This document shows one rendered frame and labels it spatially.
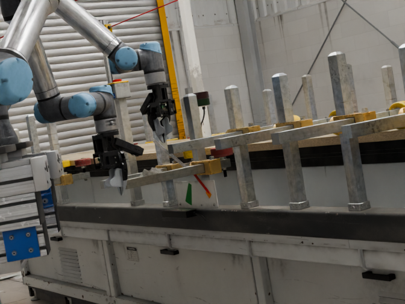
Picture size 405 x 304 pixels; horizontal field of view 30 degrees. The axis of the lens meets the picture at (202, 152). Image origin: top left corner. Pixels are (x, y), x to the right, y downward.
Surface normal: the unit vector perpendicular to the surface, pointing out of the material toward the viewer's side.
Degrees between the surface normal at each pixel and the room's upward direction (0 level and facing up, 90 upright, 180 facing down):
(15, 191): 90
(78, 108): 90
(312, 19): 90
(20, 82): 95
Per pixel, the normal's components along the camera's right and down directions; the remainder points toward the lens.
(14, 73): 0.88, -0.03
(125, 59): 0.14, 0.04
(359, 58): -0.79, 0.16
